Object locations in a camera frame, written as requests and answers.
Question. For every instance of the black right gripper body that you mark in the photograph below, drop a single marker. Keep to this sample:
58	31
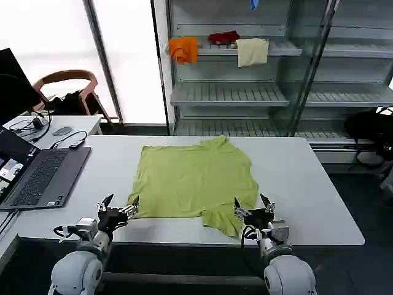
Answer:
258	218

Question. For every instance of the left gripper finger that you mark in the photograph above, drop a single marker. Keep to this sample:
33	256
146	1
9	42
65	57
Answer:
131	209
106	203

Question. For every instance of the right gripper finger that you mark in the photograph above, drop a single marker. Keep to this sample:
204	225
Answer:
269	206
240	210

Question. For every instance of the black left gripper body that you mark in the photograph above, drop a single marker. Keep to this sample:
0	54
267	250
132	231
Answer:
112	218

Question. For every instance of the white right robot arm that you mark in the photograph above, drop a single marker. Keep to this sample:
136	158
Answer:
288	273

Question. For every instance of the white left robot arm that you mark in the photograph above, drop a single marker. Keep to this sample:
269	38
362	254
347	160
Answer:
76	270

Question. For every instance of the green t-shirt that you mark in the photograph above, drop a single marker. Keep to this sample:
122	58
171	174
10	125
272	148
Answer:
193	181

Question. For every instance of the dark grey laptop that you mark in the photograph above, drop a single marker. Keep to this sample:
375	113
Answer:
46	175

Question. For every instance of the grey computer mouse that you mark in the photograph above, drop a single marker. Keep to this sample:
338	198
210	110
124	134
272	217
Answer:
61	131

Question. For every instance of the black bag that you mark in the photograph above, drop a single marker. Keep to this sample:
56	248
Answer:
69	103

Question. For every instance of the grey metal shelf with cloths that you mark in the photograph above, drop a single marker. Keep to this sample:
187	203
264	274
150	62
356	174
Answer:
230	95

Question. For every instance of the black backpack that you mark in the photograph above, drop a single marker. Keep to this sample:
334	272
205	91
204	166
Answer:
365	129

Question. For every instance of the brown wooden chair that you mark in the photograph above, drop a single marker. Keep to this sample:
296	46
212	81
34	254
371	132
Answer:
66	74

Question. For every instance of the black computer monitor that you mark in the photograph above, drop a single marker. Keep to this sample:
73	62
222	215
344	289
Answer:
15	89

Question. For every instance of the grey window frame post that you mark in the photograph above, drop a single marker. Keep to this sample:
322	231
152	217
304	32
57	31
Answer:
106	61

